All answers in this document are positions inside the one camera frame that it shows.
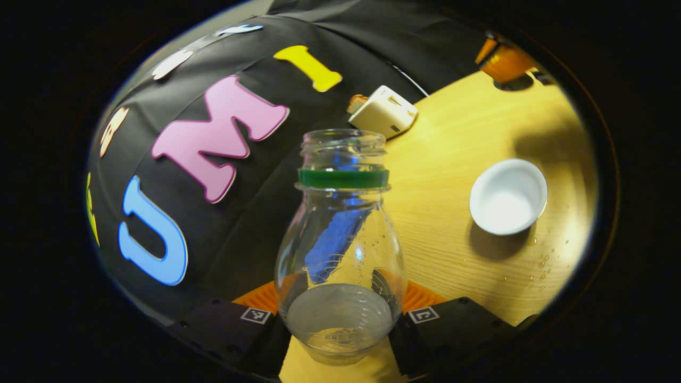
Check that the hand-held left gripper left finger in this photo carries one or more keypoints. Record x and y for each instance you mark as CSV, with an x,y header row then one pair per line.
x,y
234,335

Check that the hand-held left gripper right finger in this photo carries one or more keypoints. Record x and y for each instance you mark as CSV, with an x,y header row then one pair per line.
x,y
452,332

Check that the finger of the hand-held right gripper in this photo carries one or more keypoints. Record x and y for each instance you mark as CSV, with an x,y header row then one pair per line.
x,y
505,63

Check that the teal teacup lid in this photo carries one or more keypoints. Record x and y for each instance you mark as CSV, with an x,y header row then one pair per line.
x,y
515,84

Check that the white teacup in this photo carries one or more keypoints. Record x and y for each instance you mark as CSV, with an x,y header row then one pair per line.
x,y
508,199

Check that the clear plastic water bottle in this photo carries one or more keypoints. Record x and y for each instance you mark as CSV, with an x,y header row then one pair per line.
x,y
340,239

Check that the black backdrop cloth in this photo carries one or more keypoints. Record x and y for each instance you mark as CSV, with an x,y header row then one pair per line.
x,y
223,234

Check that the white toaster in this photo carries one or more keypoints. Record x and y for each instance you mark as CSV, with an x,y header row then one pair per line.
x,y
385,114

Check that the toasted bread slice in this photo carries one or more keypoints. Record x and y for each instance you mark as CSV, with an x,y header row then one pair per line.
x,y
356,102

